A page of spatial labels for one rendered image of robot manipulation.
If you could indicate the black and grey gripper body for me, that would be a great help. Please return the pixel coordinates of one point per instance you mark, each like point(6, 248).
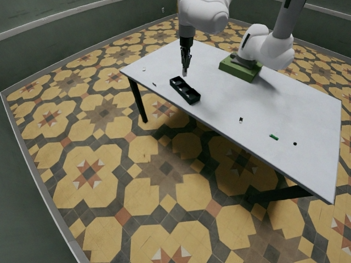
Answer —
point(186, 43)

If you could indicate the black rack of three bins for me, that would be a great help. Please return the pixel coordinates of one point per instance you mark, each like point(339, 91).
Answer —
point(189, 94)

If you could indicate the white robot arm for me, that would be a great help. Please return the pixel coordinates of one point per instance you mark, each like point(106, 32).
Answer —
point(272, 50)

